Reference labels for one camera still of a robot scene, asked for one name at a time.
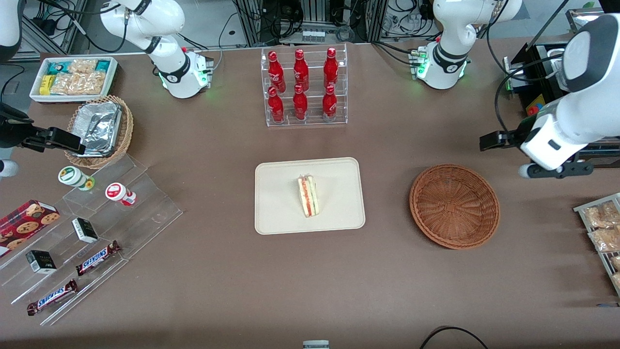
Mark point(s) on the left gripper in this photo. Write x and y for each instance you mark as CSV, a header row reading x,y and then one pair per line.
x,y
522,131

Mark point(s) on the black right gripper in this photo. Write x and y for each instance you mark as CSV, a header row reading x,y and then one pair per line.
x,y
12,132

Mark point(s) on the triangular sandwich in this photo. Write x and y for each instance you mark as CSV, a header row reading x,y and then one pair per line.
x,y
308,196

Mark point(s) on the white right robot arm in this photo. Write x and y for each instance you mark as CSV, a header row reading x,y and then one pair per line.
x,y
169,72

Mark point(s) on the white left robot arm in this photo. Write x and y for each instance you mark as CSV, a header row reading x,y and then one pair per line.
x,y
448,58

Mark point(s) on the small light wicker basket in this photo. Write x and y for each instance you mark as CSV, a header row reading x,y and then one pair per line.
x,y
127,131

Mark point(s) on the large brown wicker basket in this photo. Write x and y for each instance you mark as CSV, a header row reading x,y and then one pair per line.
x,y
453,206

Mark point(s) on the metal snack tray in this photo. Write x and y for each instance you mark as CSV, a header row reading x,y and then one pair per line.
x,y
603,264

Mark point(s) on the beige plastic serving tray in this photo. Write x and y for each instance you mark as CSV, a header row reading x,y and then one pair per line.
x,y
276,196

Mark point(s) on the green lid yogurt cup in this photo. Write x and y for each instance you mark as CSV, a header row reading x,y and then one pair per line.
x,y
71,176

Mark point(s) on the silver foil trays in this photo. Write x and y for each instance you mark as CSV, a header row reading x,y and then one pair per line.
x,y
97,128

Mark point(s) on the white rectangular snack bin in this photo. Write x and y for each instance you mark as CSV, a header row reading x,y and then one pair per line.
x,y
35,94

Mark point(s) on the yellow snack packet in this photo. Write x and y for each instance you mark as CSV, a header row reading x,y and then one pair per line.
x,y
45,85

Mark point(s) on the clear bag of crackers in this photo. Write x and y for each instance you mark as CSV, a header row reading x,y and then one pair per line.
x,y
80,83

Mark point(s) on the black food warmer machine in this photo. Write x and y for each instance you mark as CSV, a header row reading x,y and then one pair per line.
x,y
537,85

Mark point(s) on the red lid yogurt cup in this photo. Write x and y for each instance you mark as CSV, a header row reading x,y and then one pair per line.
x,y
116,191

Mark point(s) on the small teal snack packet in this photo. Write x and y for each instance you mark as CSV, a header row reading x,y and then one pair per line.
x,y
102,65

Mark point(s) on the red chocolate cookie box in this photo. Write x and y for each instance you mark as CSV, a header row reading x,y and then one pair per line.
x,y
24,225

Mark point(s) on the small black box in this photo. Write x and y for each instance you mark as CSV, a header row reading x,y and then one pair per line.
x,y
85,230
41,261

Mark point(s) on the clear acrylic stepped stand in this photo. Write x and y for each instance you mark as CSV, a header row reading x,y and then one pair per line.
x,y
140,218

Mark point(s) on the snickers chocolate bar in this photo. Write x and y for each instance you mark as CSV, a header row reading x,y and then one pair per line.
x,y
52,297
97,258

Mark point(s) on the clear bag of pastry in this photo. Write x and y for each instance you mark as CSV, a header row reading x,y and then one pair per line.
x,y
603,215
605,240

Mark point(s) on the red cola bottle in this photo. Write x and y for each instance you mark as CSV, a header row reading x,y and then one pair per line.
x,y
301,70
331,68
275,70
329,104
300,104
275,106

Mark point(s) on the clear acrylic bottle rack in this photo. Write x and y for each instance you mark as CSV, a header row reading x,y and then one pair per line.
x,y
315,123

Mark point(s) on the white power strip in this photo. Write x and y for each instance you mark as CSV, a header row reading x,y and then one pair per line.
x,y
312,36

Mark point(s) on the small grey device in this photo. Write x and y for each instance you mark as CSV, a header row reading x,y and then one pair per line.
x,y
316,344

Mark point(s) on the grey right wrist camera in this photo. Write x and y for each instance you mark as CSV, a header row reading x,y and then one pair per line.
x,y
7,168

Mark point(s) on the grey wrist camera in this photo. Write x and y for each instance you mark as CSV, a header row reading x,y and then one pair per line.
x,y
7,168
557,170

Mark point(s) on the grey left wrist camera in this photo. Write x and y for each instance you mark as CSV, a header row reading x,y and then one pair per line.
x,y
557,170

